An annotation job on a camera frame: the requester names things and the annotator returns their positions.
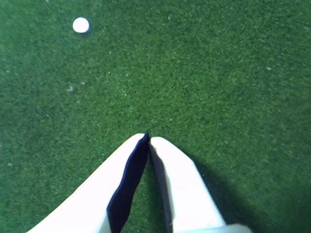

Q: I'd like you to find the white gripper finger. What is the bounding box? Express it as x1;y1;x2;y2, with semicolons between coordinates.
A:
26;130;150;233
149;136;254;233

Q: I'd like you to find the long green putting mat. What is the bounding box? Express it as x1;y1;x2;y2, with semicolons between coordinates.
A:
0;0;311;233

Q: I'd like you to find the small white dot marker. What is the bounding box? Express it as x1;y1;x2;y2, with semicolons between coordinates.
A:
72;17;90;33

